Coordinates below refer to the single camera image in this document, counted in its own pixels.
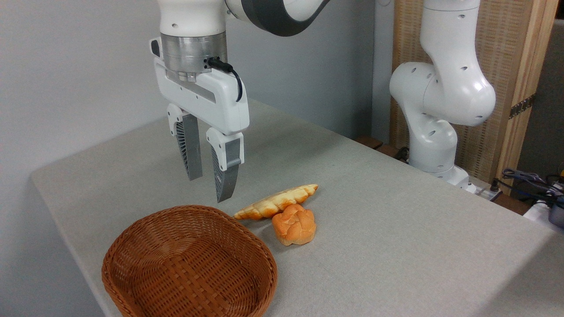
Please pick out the round bread roll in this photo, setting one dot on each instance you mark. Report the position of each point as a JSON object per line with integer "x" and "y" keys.
{"x": 294, "y": 224}

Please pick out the black screen hinge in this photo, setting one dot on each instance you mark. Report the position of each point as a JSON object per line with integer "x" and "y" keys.
{"x": 522, "y": 106}

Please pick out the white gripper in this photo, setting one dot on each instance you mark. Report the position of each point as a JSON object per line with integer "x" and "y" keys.
{"x": 216, "y": 99}

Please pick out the grey tablecloth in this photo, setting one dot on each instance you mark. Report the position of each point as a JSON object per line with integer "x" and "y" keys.
{"x": 396, "y": 246}

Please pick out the long croissant bread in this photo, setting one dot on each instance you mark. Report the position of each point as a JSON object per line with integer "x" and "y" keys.
{"x": 277, "y": 201}

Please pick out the wooden rattan folding screen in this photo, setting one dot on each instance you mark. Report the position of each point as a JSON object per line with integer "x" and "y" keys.
{"x": 506, "y": 44}

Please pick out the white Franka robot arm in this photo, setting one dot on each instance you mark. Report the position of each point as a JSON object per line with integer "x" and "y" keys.
{"x": 440, "y": 88}

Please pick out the brown woven wicker basket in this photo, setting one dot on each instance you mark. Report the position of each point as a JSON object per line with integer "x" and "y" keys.
{"x": 189, "y": 264}

